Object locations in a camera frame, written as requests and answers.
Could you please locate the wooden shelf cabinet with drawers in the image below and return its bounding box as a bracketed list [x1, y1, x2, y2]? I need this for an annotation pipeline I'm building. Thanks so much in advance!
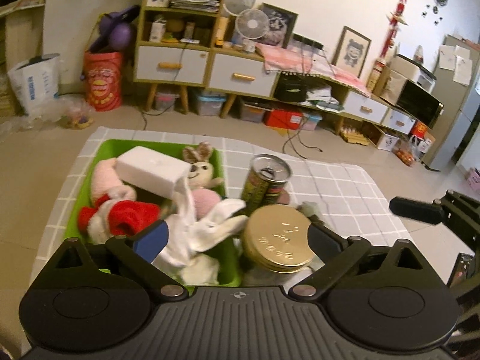
[133, 0, 278, 116]

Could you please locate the Santa Claus plush toy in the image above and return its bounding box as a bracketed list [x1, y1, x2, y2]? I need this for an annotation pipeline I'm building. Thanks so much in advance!
[77, 193, 161, 244]

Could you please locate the pink plush toy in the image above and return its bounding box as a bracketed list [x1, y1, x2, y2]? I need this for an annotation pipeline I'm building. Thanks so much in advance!
[90, 158, 221, 219]

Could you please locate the grey checkered floor mat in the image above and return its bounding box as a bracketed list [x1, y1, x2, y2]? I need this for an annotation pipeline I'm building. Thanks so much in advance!
[30, 127, 409, 279]

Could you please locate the clear plastic storage box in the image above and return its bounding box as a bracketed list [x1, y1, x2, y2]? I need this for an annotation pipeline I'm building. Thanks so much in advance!
[193, 92, 226, 116]

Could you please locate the black bag on shelf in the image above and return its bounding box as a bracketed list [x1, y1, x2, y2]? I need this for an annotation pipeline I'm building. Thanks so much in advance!
[273, 74, 312, 103]

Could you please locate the black floor cable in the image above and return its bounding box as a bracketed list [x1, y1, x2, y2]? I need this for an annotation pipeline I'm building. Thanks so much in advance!
[281, 40, 339, 160]

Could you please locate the red snack bag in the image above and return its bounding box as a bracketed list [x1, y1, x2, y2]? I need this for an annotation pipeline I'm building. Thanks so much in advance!
[82, 51, 123, 111]

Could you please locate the round gold tin lid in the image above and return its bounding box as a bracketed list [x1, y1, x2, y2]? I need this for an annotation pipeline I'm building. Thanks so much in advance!
[241, 205, 313, 274]

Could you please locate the small beige bunny doll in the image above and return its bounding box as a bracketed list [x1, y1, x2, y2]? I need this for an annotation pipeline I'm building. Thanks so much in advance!
[182, 141, 224, 190]

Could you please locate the framed cartoon drawing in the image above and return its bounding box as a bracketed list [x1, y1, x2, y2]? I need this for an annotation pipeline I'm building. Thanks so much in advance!
[332, 26, 371, 78]

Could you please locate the white printer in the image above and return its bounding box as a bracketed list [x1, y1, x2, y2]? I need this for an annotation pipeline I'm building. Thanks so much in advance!
[391, 55, 436, 93]

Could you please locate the purple balloon toy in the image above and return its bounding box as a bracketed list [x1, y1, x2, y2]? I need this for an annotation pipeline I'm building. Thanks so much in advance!
[87, 5, 141, 53]

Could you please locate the black microwave oven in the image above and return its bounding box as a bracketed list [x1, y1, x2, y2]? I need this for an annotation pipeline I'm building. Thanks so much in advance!
[379, 69, 443, 128]

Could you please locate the white desk fan front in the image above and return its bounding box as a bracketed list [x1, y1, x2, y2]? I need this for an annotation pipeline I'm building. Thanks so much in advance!
[235, 9, 269, 53]

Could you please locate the white foam block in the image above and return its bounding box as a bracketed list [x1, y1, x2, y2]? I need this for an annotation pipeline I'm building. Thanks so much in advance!
[115, 146, 191, 198]

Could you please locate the white sack bag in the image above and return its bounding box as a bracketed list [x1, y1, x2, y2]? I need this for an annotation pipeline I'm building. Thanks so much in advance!
[7, 53, 60, 116]

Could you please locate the long low TV cabinet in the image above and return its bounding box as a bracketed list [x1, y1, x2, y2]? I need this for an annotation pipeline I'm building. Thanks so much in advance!
[288, 46, 416, 134]

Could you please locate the white cardboard box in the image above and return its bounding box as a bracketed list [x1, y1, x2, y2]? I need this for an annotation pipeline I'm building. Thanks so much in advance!
[369, 127, 400, 152]

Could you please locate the egg carton tray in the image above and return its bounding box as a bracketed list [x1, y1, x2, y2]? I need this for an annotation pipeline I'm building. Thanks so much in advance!
[339, 127, 369, 146]

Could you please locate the pink cloth runner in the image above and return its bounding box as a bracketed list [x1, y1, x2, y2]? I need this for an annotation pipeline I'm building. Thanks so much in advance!
[256, 43, 371, 98]

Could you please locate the framed cat picture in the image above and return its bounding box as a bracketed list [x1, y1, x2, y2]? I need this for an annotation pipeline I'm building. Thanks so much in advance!
[257, 3, 298, 49]

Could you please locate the open tin can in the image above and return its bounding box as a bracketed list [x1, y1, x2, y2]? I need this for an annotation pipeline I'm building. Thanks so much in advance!
[241, 154, 291, 216]

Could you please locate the red storage box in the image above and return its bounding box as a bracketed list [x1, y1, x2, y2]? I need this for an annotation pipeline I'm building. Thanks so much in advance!
[264, 109, 303, 130]

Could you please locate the green plastic bin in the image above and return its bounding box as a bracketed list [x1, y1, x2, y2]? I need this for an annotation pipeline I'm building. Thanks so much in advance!
[60, 139, 241, 287]

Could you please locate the white rabbit plush toy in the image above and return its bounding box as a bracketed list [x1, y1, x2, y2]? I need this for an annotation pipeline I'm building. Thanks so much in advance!
[152, 178, 248, 286]

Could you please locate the grey refrigerator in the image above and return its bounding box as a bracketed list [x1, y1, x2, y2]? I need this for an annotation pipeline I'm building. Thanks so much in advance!
[422, 35, 479, 171]

